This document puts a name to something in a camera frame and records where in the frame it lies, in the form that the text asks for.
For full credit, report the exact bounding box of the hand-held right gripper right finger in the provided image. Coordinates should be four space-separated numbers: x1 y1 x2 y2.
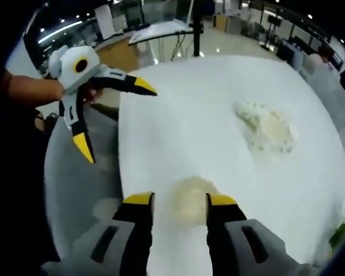
205 192 316 276

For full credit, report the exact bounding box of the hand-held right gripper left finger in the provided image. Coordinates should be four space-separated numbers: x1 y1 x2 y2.
42 191 156 276

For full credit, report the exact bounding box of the white paper cup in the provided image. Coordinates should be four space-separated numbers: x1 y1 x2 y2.
168 175 220 227

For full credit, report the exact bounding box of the pile of crushed paper cups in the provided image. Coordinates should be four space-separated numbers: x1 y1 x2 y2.
233 99 302 155

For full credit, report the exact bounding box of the white upright panel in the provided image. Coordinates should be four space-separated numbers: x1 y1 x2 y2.
94 4 116 40

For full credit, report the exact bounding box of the person's left hand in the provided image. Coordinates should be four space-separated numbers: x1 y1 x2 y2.
80 82 105 105

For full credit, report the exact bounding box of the wooden side desk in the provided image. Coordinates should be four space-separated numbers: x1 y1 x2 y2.
96 30 156 77

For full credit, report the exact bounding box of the white tilted board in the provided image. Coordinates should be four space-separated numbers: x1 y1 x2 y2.
128 21 190 45

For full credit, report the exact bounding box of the person's black clothing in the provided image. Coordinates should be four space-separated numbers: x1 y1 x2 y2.
0 66 61 265

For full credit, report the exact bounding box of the wooden cabinet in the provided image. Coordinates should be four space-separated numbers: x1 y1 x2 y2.
213 16 230 33

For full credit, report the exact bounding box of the green potted plant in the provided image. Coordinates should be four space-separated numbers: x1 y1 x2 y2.
328 214 345 252

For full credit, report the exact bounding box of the black monitor on stand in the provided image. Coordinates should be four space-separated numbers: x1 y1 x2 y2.
259 14 280 52

